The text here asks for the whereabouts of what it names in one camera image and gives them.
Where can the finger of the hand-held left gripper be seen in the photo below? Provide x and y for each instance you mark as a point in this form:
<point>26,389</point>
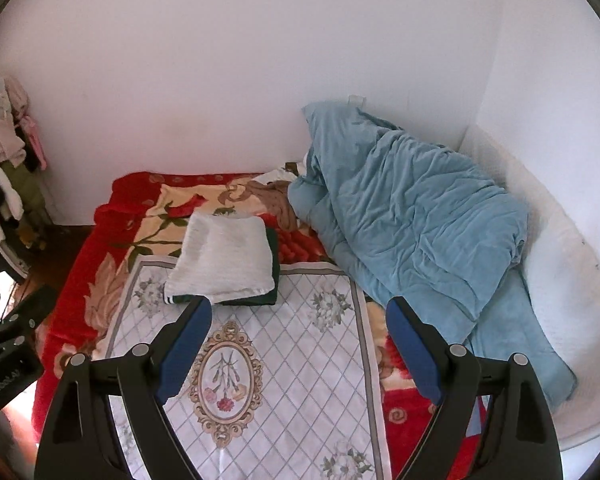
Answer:
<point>25,317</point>

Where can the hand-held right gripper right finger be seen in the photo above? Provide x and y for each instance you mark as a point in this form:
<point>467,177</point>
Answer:
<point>412,350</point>

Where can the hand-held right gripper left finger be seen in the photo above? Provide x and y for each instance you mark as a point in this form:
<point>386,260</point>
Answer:
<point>185,350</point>

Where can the green jacket with striped cuffs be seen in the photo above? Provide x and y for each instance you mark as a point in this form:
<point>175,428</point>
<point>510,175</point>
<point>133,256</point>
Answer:
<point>250,300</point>

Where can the white fluffy sweater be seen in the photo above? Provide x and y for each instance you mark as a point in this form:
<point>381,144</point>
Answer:
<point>220,260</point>

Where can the rack of hanging clothes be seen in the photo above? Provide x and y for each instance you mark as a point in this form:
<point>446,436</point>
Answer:
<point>0,130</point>

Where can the white quilted floral mat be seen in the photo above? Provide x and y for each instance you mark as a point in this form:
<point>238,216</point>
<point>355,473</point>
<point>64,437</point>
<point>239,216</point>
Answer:
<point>290,360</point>

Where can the light blue duvet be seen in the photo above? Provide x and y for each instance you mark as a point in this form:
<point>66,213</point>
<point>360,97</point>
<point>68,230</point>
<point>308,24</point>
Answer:
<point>405,200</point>

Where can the red floral blanket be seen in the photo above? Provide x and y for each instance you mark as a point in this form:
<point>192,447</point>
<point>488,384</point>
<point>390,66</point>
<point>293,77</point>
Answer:
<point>125,195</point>

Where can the white fluffy bedding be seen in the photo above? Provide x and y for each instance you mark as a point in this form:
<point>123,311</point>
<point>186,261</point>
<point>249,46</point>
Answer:
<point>565,260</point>

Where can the white wall hook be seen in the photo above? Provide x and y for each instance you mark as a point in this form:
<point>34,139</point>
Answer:
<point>356,98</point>

